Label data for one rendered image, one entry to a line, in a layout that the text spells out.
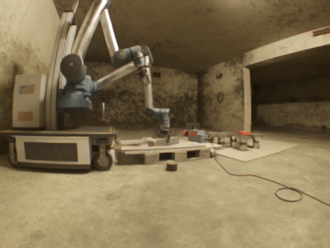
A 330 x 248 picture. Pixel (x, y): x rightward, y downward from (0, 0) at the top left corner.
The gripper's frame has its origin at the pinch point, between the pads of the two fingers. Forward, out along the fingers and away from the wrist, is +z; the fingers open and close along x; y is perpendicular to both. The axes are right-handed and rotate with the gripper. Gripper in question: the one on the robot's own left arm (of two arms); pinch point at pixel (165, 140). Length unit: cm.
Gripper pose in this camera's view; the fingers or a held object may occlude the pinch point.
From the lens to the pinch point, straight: 190.6
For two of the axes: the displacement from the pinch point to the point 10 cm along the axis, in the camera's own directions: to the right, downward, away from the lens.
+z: -0.2, 10.0, 0.4
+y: 7.0, -0.1, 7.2
